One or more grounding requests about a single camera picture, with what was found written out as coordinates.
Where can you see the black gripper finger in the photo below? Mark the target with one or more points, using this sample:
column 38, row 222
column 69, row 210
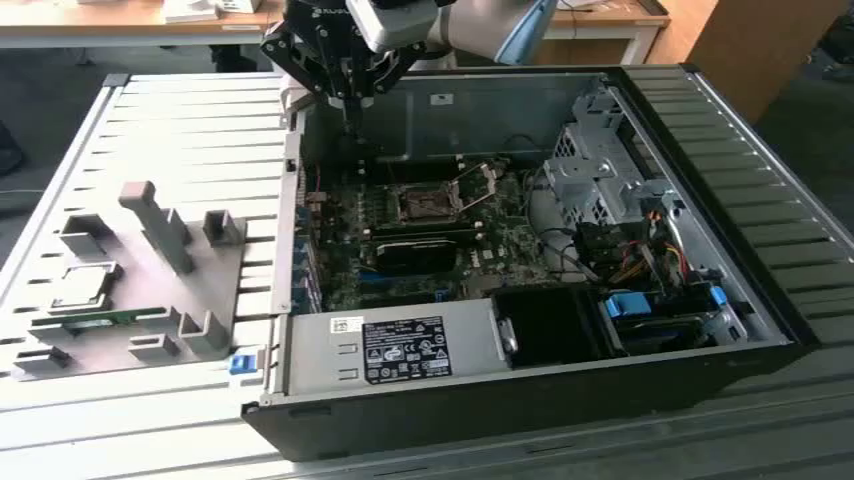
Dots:
column 401, row 65
column 284, row 47

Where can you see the silver CPU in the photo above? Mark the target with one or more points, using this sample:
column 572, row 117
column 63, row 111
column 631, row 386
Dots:
column 83, row 285

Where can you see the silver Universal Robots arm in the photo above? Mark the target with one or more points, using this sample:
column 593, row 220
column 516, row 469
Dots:
column 481, row 25

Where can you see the CPU socket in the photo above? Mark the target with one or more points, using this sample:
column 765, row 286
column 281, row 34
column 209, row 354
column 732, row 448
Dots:
column 428, row 202

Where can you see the black bag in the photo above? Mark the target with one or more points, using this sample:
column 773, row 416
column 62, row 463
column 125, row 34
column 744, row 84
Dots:
column 234, row 59

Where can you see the white desk device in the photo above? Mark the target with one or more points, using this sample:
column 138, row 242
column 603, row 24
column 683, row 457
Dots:
column 237, row 5

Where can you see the white paper stack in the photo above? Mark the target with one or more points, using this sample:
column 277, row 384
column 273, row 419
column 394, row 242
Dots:
column 190, row 12

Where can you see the light wooden desk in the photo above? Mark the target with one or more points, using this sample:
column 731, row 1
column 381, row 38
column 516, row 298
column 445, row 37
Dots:
column 101, row 22
column 615, row 22

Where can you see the black RAM slot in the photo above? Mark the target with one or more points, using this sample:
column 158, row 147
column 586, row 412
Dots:
column 421, row 232

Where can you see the silver metal drive cage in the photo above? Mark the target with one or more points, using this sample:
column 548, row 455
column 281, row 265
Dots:
column 581, row 190

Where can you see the green motherboard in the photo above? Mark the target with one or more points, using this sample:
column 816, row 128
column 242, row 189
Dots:
column 508, row 240

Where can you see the brown wooden cabinet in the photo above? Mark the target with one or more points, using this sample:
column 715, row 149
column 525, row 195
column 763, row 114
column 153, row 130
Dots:
column 748, row 50

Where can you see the grey parts rack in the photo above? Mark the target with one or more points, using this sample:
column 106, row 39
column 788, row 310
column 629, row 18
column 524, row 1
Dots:
column 143, row 300

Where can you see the black fan shroud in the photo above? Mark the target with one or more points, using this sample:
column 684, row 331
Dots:
column 548, row 325

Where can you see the blue disk carrier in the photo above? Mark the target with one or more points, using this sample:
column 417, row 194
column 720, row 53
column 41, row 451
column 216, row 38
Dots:
column 628, row 304

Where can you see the green RAM stick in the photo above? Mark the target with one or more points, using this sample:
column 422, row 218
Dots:
column 127, row 316

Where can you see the silver power supply unit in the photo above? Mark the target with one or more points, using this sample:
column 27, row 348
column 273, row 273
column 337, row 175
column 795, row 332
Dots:
column 321, row 360

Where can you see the blue case latch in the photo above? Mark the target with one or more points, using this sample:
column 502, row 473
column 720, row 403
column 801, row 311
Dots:
column 242, row 365

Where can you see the blue plastic clip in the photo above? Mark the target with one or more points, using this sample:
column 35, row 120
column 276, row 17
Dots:
column 719, row 295

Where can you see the black open PC case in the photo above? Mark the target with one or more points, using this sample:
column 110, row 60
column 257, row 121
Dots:
column 534, row 415

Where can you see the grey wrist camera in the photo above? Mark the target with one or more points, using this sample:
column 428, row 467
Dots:
column 384, row 25

